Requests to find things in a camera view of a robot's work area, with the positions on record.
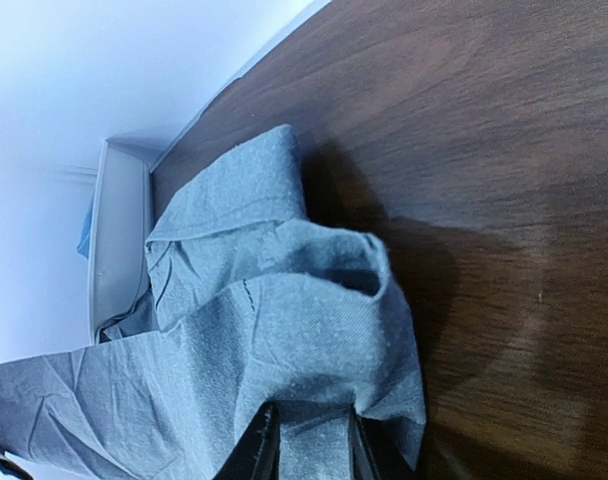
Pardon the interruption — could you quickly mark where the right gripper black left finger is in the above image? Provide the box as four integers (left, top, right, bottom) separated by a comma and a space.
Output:
216, 404, 280, 480

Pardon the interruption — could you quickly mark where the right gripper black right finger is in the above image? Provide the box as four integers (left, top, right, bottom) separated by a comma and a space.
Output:
352, 411, 387, 480

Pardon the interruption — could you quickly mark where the grey long sleeve shirt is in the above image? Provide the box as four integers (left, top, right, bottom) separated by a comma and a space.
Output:
0, 125, 426, 479

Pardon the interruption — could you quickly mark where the white plastic laundry basket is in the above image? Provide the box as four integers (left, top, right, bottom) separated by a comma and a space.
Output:
88, 139, 156, 343

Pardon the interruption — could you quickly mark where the light blue folded shirt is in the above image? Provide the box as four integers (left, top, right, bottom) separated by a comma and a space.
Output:
76, 198, 94, 259

